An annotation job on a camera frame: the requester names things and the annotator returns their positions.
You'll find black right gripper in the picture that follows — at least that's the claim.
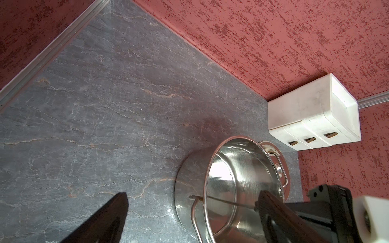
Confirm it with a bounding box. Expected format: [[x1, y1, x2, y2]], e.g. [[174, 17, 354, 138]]
[[286, 184, 359, 243]]

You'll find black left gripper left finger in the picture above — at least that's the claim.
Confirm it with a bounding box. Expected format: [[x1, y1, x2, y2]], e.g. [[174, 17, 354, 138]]
[[62, 192, 129, 243]]

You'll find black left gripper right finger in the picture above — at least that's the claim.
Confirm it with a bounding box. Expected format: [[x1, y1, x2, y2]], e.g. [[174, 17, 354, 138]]
[[254, 190, 326, 243]]

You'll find stainless steel pot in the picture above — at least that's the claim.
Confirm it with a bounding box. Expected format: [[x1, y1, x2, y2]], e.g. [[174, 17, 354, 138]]
[[174, 136, 290, 243]]

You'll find white three-drawer box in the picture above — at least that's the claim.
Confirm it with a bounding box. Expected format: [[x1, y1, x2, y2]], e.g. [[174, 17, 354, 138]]
[[268, 74, 361, 151]]

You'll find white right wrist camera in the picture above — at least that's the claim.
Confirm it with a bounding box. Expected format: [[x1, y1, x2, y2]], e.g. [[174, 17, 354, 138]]
[[353, 195, 389, 243]]

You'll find aluminium corner post right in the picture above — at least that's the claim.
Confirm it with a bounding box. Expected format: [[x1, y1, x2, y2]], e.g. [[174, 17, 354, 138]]
[[357, 90, 389, 109]]

